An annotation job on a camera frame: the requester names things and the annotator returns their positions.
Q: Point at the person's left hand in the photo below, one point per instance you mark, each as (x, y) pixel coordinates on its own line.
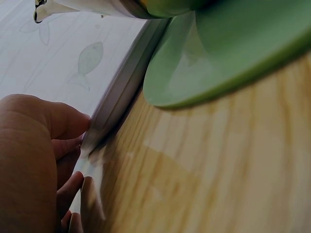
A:
(26, 155)

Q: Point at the shiny metal object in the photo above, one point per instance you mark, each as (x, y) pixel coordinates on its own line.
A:
(39, 11)

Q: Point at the green plate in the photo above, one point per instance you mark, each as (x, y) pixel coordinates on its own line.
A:
(243, 48)

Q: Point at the person's left thumb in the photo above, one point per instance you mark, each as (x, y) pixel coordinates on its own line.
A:
(60, 121)

